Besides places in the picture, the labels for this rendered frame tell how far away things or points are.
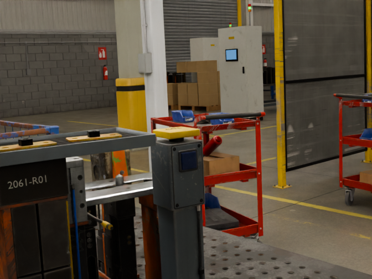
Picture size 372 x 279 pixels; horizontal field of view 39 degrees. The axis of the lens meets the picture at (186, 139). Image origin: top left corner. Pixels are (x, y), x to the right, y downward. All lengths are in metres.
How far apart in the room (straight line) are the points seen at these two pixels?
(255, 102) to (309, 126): 5.63
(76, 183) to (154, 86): 4.09
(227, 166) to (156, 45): 2.03
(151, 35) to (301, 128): 1.85
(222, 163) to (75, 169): 2.40
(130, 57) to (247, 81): 3.63
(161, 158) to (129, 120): 7.31
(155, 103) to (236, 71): 6.43
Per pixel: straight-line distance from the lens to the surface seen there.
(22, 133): 3.10
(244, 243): 1.72
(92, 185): 1.26
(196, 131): 0.90
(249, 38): 11.25
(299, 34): 5.62
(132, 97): 8.16
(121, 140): 0.79
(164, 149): 0.88
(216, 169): 3.29
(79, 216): 0.99
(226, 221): 3.43
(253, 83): 11.32
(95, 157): 1.43
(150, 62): 5.03
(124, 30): 8.26
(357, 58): 6.53
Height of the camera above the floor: 1.27
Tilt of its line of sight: 8 degrees down
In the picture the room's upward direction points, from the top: 3 degrees counter-clockwise
